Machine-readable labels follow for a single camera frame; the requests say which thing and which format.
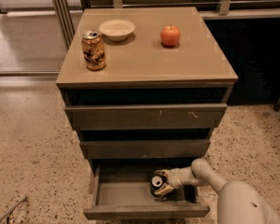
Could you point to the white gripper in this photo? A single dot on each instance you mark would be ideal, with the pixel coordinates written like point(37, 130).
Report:
point(175, 179)

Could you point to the blue pepsi can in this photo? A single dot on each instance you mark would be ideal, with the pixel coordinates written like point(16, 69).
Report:
point(155, 184)

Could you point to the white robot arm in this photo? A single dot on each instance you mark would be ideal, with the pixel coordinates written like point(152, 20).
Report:
point(237, 202)

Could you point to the grey middle drawer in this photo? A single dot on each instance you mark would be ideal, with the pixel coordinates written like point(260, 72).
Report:
point(147, 149)

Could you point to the grey open bottom drawer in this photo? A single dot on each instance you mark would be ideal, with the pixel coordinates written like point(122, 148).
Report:
point(122, 191)

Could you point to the grey top drawer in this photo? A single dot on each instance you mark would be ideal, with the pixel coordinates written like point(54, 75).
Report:
point(145, 117)

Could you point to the gold patterned drink can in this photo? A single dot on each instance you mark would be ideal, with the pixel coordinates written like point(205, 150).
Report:
point(93, 50)

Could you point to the grey metal rod on floor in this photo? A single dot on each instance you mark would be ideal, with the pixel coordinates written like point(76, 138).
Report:
point(6, 216)

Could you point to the red apple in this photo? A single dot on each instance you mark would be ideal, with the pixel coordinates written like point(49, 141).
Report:
point(170, 35)

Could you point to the white bowl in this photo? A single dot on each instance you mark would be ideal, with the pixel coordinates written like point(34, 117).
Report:
point(116, 30)

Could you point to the metal window frame post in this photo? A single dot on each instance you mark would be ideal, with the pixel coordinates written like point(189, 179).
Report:
point(65, 20)

